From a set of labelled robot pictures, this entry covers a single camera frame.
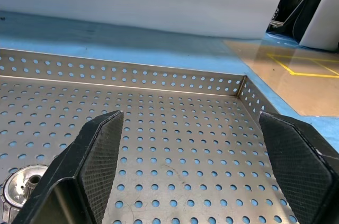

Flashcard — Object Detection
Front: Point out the yellow tape outline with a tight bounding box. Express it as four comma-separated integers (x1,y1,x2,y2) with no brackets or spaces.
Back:
266,53,339,78

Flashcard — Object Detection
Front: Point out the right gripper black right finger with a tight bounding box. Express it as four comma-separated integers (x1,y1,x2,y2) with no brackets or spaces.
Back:
258,111,339,224

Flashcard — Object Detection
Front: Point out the metal nut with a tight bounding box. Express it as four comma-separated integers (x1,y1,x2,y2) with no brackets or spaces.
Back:
0,165,50,224

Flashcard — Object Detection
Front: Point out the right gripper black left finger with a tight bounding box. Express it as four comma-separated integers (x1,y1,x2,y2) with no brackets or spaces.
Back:
12,110,124,224

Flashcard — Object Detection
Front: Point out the white leaning foam panel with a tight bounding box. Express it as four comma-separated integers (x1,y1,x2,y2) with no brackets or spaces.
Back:
300,0,339,50

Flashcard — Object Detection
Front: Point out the perforated metal tray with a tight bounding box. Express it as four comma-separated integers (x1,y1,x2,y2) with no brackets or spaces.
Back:
0,48,301,224

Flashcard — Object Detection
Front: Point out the brown mat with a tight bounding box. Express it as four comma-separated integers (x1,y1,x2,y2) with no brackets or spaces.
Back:
224,39,339,117

